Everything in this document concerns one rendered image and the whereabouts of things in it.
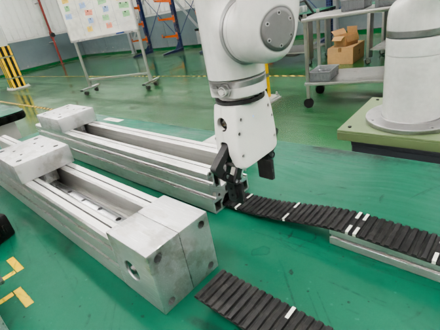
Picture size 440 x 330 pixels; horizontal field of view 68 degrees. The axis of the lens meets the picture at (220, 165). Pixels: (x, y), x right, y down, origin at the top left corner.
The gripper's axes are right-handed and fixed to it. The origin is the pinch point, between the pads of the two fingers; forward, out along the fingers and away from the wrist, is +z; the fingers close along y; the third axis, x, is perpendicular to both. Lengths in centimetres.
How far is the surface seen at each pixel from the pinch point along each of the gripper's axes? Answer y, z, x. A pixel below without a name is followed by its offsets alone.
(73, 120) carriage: -2, -6, 62
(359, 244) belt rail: -1.4, 4.1, -18.7
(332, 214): 0.6, 2.1, -13.9
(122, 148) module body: -4.8, -3.3, 32.2
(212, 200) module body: -5.1, 2.2, 5.3
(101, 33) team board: 272, -19, 529
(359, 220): 0.8, 1.8, -17.8
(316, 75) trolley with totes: 263, 51, 125
